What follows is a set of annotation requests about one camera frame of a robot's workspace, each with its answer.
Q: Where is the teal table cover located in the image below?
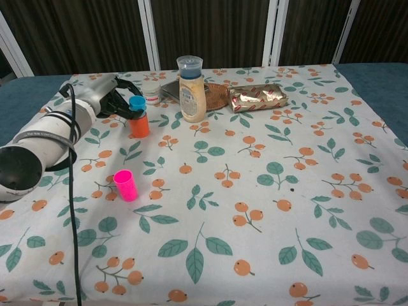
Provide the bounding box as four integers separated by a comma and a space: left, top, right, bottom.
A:
0, 62, 408, 150

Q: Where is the beige bottle blue cap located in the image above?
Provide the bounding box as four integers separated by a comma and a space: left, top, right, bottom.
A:
177, 55, 208, 123

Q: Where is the dark screen panel white frame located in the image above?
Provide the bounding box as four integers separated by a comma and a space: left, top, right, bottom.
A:
333, 0, 408, 64
145, 0, 281, 71
270, 0, 350, 67
0, 0, 160, 79

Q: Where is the light blue plastic cup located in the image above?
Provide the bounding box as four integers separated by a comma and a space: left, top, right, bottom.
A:
129, 96, 147, 112

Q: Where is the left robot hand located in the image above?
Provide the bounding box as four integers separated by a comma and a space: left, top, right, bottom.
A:
81, 73, 147, 120

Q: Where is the orange plastic cup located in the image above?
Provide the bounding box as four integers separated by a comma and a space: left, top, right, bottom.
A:
128, 113, 150, 138

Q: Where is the floral print tablecloth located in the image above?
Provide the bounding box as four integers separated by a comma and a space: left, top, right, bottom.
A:
0, 65, 408, 306

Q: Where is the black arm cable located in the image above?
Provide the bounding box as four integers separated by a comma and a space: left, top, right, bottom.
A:
59, 83, 84, 306

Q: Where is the pink plastic cup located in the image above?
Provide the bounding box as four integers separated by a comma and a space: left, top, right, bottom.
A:
113, 170, 139, 203

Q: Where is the round woven coaster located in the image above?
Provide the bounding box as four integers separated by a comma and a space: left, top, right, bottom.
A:
203, 83, 231, 112

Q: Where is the small white jar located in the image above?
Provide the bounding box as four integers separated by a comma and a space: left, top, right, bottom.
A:
142, 82, 161, 105

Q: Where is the gold foil snack packet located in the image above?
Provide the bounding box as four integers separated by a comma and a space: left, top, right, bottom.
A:
226, 84, 289, 114

